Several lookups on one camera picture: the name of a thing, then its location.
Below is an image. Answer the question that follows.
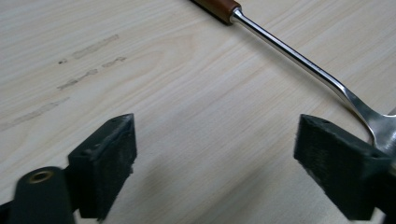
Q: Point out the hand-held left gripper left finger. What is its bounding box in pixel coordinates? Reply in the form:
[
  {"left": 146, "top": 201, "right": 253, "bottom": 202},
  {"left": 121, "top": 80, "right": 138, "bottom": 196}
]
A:
[{"left": 67, "top": 113, "right": 138, "bottom": 222}]

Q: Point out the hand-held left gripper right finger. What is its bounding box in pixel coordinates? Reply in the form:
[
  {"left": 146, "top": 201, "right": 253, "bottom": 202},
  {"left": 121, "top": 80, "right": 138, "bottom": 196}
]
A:
[{"left": 293, "top": 113, "right": 396, "bottom": 221}]

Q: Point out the steel ladle with wooden handle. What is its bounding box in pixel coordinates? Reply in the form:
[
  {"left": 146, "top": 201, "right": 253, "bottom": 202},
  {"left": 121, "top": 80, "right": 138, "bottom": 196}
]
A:
[{"left": 190, "top": 0, "right": 396, "bottom": 157}]

